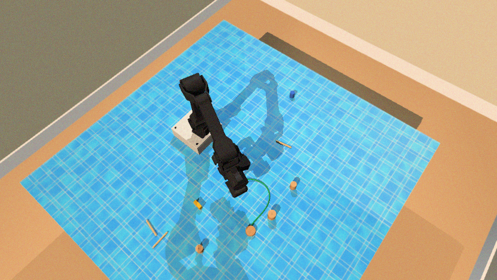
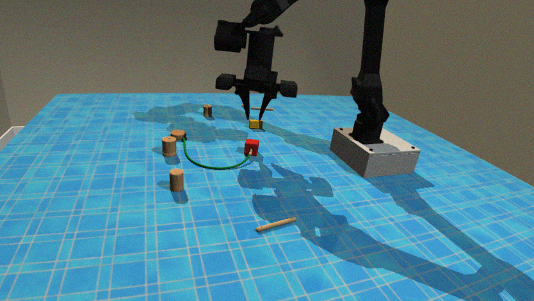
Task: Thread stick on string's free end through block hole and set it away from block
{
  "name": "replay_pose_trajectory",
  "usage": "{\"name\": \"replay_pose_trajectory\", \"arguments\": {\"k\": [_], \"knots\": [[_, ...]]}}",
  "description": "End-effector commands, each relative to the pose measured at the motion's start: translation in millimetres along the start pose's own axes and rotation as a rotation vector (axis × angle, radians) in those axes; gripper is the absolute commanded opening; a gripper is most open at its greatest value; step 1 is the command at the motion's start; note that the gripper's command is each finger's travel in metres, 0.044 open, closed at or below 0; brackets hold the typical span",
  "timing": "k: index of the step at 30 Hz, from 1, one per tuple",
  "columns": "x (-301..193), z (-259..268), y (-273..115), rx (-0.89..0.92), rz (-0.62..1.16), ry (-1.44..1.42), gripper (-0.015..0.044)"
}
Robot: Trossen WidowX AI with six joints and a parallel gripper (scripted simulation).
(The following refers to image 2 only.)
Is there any red wooden block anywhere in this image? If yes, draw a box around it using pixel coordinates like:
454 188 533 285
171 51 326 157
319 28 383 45
244 138 259 156

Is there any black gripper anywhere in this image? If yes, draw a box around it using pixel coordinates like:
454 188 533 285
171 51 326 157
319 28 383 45
215 54 298 121

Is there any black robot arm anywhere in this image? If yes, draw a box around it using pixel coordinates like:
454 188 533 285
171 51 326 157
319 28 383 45
214 0 389 145

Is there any yellow-brown block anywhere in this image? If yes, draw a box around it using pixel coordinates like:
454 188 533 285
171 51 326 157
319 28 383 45
249 120 263 129

